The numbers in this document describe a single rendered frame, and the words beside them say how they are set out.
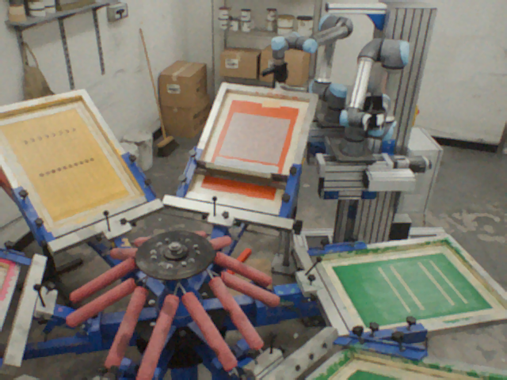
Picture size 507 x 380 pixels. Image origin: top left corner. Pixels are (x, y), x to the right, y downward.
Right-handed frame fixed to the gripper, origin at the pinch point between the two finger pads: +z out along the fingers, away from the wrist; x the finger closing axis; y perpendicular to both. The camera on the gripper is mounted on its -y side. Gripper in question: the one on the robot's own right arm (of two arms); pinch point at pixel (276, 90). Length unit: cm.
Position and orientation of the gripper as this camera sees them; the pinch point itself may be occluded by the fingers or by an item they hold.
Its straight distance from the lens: 295.7
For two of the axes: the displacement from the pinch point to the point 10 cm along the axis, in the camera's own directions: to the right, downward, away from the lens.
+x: 2.9, -7.1, 6.4
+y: 9.5, 1.7, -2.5
